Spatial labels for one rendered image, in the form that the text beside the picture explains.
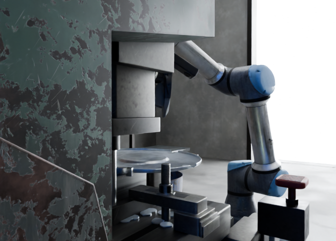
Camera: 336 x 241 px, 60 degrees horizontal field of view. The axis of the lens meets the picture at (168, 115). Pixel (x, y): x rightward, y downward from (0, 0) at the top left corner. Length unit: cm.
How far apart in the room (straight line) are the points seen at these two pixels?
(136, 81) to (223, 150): 499
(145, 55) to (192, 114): 522
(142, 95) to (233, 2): 521
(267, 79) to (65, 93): 90
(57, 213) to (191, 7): 43
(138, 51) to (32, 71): 30
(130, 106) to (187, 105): 528
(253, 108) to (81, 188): 95
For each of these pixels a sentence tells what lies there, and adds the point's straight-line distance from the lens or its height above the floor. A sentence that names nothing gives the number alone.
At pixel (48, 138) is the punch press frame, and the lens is 32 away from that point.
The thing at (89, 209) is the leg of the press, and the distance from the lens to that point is 27.
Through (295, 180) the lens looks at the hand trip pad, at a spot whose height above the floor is 76.
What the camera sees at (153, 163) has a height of 78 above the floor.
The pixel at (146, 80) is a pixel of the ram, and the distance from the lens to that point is 62.
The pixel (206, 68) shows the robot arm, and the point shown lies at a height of 106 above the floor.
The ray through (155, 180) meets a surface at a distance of 71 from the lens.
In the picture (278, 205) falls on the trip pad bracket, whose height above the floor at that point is 70.
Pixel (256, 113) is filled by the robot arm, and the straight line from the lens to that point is 115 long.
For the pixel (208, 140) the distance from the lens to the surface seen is 565.
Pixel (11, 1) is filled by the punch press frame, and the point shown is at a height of 100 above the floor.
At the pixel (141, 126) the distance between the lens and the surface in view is 57.
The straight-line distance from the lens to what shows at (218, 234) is 62.
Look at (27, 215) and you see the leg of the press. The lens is 24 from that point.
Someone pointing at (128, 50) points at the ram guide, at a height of 102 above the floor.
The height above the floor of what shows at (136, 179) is 76.
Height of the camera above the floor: 90
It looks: 1 degrees down
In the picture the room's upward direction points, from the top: straight up
